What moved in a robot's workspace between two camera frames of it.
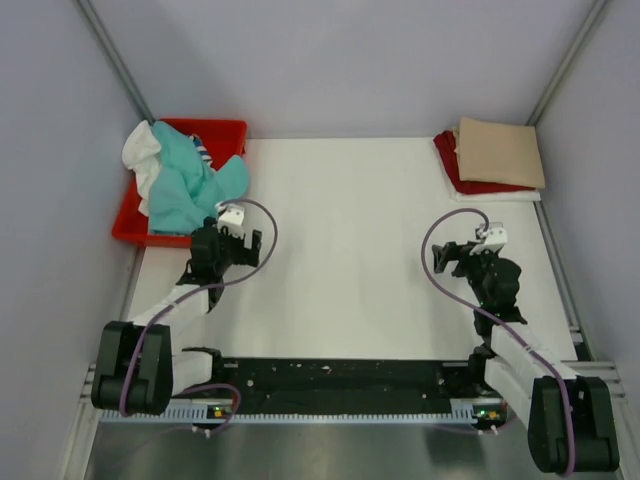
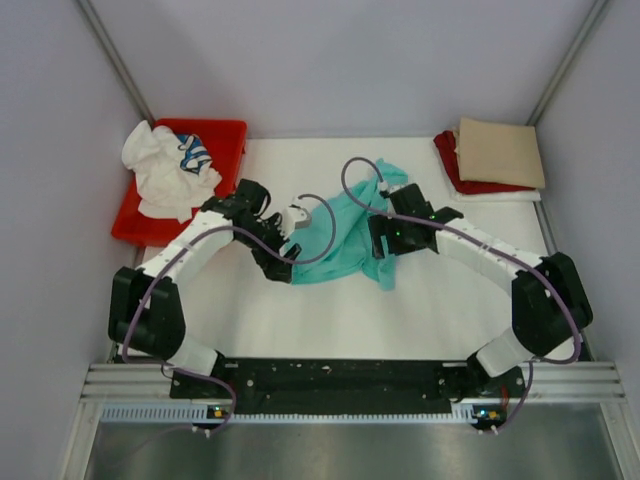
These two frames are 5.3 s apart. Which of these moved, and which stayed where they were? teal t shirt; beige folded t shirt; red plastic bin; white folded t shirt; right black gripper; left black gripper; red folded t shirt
Moved: right black gripper; left black gripper; teal t shirt
Stayed: red folded t shirt; white folded t shirt; red plastic bin; beige folded t shirt
